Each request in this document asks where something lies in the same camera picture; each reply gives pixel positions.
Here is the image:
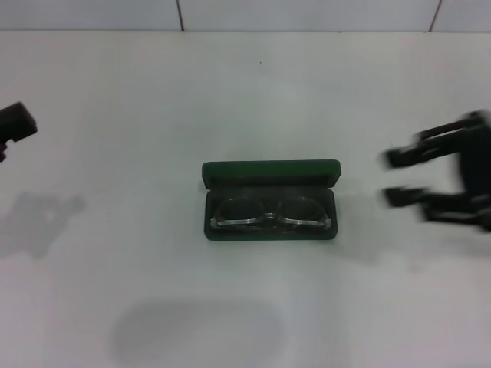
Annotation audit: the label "clear transparent glasses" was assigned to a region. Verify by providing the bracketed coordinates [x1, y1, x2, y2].
[210, 195, 333, 232]

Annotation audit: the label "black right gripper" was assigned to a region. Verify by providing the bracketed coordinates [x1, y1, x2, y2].
[383, 110, 491, 234]

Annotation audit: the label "green glasses case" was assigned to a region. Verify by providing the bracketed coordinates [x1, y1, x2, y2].
[201, 159, 342, 242]

